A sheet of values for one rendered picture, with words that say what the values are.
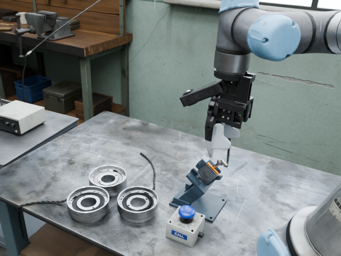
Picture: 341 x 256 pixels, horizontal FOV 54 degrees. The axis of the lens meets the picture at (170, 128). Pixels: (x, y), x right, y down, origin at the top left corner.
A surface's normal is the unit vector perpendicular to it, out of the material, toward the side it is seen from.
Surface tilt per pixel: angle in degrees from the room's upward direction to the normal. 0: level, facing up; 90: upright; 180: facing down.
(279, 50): 90
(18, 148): 0
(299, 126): 90
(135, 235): 0
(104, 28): 90
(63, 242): 0
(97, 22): 90
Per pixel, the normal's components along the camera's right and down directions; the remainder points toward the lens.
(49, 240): 0.04, -0.89
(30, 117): 0.92, 0.22
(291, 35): 0.32, 0.44
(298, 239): -0.59, -0.51
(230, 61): -0.33, 0.41
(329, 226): -0.95, 0.09
